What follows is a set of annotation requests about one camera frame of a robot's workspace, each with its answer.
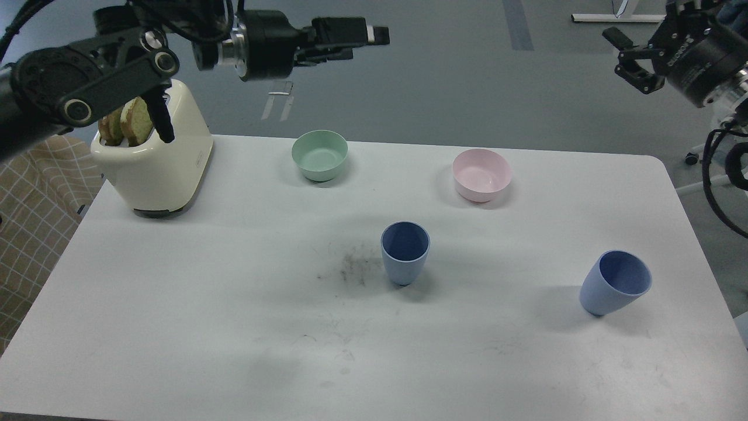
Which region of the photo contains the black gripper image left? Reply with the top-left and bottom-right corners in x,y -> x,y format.
233,10 -> 390,82

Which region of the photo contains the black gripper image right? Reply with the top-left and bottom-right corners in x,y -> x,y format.
602,1 -> 747,108

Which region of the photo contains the blue cup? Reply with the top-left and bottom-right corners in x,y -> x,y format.
578,250 -> 652,316
380,221 -> 431,286

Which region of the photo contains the white desk base bar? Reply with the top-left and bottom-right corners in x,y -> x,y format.
570,13 -> 665,23

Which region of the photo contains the green bowl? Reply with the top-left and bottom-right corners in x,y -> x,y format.
291,130 -> 348,183

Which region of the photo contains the white chair base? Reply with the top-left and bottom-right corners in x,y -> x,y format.
675,149 -> 748,196

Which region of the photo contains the pink bowl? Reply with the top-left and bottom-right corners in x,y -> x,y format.
451,149 -> 514,203

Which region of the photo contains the toast slice right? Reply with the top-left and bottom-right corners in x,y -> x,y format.
120,98 -> 153,147

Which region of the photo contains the toast slice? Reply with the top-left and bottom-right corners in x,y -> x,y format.
98,108 -> 124,146
120,98 -> 153,147

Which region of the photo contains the cream toaster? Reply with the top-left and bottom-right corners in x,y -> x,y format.
91,79 -> 214,218

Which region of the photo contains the toast slice left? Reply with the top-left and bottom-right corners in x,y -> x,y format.
98,108 -> 124,146

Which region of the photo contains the beige checkered cloth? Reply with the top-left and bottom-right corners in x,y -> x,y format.
1,136 -> 103,351

